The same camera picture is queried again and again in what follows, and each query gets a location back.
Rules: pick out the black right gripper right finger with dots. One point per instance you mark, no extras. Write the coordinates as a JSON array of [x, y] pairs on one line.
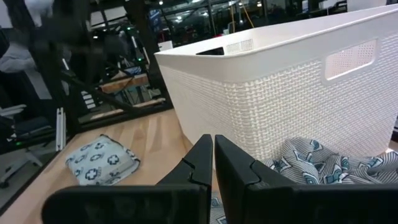
[[280, 202]]

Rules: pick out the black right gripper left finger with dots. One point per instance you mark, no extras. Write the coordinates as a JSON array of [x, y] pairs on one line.
[[149, 202]]

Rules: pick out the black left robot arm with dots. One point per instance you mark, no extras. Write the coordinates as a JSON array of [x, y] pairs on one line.
[[71, 40]]

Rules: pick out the white woven plastic basket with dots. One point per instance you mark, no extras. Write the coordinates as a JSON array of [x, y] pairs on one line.
[[280, 102]]

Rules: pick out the grey patterned cloth gown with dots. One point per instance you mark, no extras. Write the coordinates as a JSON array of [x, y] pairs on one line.
[[314, 168]]

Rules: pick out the white pouch blue cross print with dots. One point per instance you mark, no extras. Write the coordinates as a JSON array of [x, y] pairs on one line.
[[101, 161]]

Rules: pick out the white metal bracket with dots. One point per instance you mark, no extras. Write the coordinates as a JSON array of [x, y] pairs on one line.
[[60, 129]]

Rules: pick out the black rig frame post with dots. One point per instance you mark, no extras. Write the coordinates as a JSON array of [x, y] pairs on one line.
[[149, 62]]

